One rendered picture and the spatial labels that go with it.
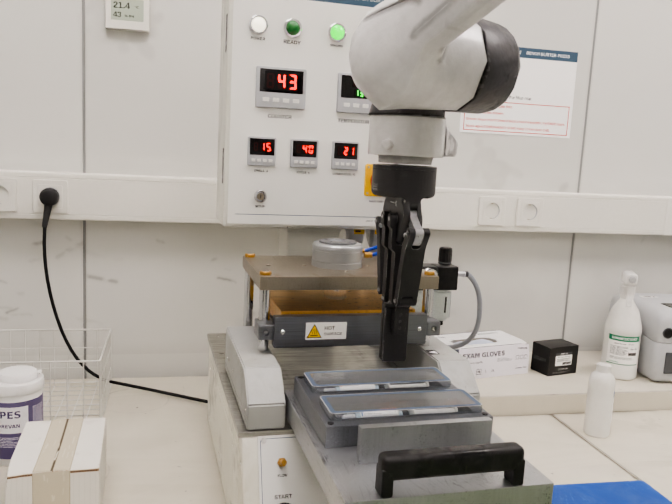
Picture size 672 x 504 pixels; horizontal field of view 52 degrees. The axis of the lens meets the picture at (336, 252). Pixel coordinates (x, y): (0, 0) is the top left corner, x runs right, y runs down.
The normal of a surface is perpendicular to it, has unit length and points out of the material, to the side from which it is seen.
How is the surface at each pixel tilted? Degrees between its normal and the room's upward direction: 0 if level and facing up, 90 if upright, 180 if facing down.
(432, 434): 90
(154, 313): 90
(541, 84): 90
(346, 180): 90
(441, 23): 104
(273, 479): 65
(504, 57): 76
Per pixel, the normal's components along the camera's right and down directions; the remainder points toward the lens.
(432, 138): 0.63, 0.14
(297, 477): 0.26, -0.27
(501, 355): 0.42, 0.11
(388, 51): -0.58, 0.19
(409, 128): -0.04, 0.14
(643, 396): 0.22, 0.16
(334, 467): 0.05, -0.99
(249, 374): 0.22, -0.65
